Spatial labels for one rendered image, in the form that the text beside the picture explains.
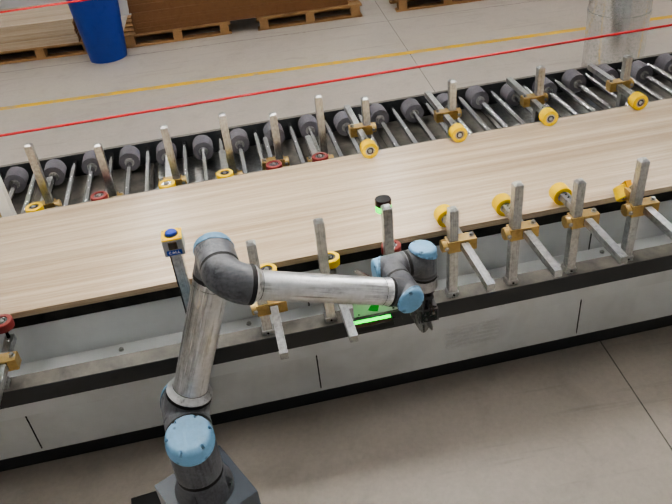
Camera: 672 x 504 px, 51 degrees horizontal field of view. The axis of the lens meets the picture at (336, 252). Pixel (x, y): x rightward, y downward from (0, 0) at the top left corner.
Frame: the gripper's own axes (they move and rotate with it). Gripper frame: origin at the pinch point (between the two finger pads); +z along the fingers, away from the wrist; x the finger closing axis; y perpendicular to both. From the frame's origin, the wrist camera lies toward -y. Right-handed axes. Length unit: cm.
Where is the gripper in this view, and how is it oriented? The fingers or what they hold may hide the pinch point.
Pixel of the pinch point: (423, 327)
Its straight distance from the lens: 252.1
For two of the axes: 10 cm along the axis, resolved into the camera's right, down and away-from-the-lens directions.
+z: 0.9, 8.2, 5.7
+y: 1.9, 5.5, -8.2
